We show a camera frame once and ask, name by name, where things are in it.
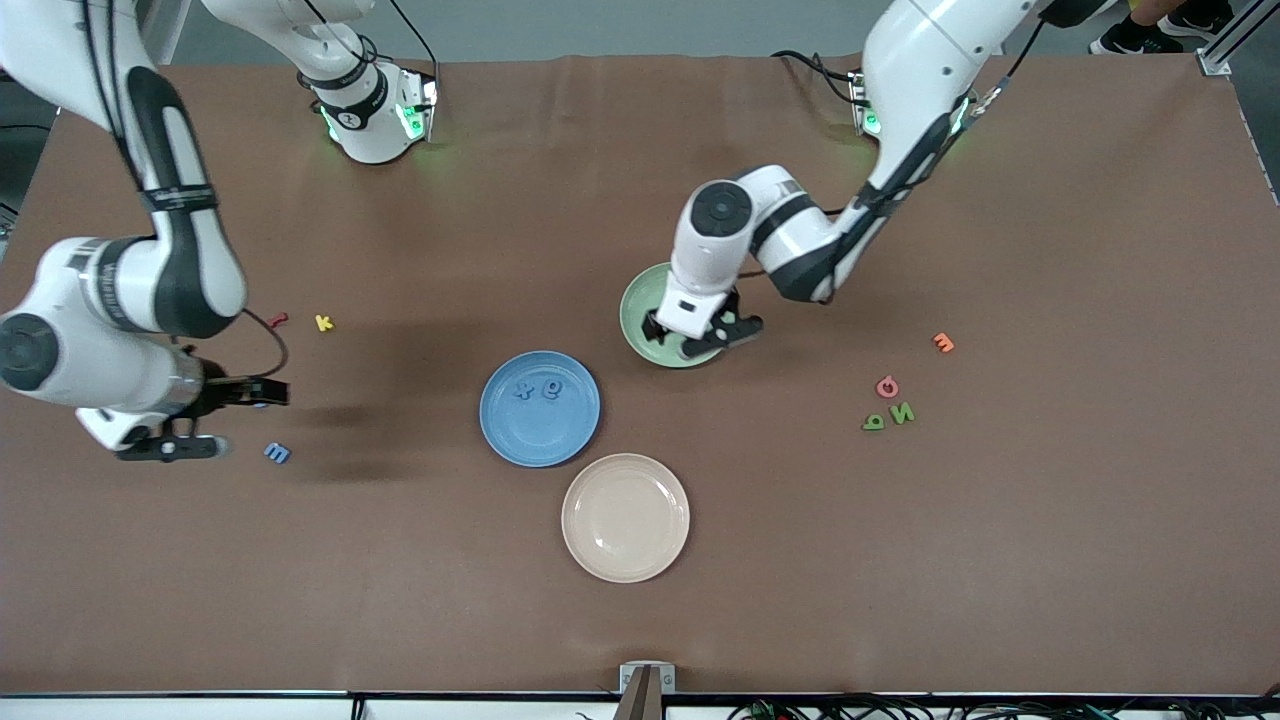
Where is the grey aluminium frame post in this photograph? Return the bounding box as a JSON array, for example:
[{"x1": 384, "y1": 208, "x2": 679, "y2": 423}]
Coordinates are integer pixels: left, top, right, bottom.
[{"x1": 1197, "y1": 0, "x2": 1280, "y2": 77}]

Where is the green plate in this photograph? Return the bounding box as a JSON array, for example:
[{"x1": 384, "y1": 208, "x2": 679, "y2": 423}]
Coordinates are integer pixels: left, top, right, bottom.
[{"x1": 619, "y1": 261, "x2": 737, "y2": 369}]

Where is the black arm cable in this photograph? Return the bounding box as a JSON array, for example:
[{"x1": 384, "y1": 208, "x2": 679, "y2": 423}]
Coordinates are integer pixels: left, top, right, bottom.
[
  {"x1": 840, "y1": 18, "x2": 1048, "y2": 216},
  {"x1": 85, "y1": 0, "x2": 291, "y2": 381}
]

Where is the brown table cover mat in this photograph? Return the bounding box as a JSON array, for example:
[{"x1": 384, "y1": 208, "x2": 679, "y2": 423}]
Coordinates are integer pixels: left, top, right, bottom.
[{"x1": 0, "y1": 52, "x2": 1280, "y2": 698}]

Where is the blue plate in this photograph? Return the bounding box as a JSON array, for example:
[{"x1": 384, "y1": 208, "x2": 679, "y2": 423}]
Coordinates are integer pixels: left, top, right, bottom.
[{"x1": 479, "y1": 350, "x2": 602, "y2": 469}]

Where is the thin black base cable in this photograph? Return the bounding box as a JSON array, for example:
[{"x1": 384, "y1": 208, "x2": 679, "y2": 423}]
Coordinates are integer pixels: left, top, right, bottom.
[{"x1": 386, "y1": 0, "x2": 441, "y2": 66}]

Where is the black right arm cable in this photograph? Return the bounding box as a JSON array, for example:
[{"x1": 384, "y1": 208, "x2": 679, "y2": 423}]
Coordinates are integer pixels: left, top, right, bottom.
[{"x1": 85, "y1": 0, "x2": 291, "y2": 381}]

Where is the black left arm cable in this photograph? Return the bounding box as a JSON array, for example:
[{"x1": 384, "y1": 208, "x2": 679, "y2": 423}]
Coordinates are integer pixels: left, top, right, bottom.
[{"x1": 840, "y1": 18, "x2": 1048, "y2": 216}]

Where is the beige pink plate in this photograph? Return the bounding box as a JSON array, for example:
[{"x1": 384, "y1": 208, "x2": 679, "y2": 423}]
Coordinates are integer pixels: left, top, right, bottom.
[{"x1": 561, "y1": 453, "x2": 691, "y2": 584}]

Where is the white table front rail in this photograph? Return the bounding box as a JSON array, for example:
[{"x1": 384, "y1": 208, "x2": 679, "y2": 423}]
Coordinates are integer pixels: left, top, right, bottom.
[{"x1": 0, "y1": 695, "x2": 1280, "y2": 720}]

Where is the black white-soled sneaker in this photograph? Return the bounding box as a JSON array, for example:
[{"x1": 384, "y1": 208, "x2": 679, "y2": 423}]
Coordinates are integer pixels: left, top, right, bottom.
[
  {"x1": 1160, "y1": 3, "x2": 1237, "y2": 41},
  {"x1": 1090, "y1": 18, "x2": 1169, "y2": 57}
]

